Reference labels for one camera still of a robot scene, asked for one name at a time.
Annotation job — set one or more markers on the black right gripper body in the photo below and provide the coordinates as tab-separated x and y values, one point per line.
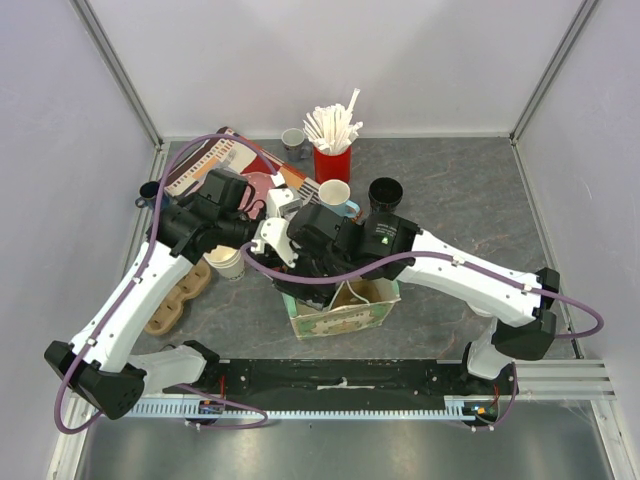
298	282

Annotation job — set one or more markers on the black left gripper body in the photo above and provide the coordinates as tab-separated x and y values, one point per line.
245	229

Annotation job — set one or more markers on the stack of white paper cups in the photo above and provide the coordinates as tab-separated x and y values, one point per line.
228	262

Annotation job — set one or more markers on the green patterned paper bag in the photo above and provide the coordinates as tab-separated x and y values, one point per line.
308	323

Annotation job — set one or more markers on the stack of black cups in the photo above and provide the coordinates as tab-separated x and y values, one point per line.
385	194

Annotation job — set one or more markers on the cardboard cup carrier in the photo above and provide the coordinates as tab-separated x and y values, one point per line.
171	308
363	292

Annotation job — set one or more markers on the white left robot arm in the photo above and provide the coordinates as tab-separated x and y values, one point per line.
97	364

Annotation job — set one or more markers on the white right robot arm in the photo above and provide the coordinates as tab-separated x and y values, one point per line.
518	304

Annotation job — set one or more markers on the pink polka dot plate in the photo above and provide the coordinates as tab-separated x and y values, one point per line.
255	195

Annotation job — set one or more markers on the light blue ceramic mug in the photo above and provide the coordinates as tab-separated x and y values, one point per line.
335	195

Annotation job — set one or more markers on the red straw holder cup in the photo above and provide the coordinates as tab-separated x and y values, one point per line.
332	167

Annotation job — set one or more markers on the colourful patchwork placemat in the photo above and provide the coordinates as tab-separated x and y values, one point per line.
189	174

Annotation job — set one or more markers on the grey ceramic mug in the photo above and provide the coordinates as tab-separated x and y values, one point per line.
295	144

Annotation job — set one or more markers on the dark blue ceramic mug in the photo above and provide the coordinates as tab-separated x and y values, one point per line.
148	194

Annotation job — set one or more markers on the bundle of white straws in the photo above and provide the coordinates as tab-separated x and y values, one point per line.
332	129

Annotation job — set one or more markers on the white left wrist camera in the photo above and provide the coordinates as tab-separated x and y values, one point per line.
283	202

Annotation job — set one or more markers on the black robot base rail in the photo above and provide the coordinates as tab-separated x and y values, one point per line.
244	377

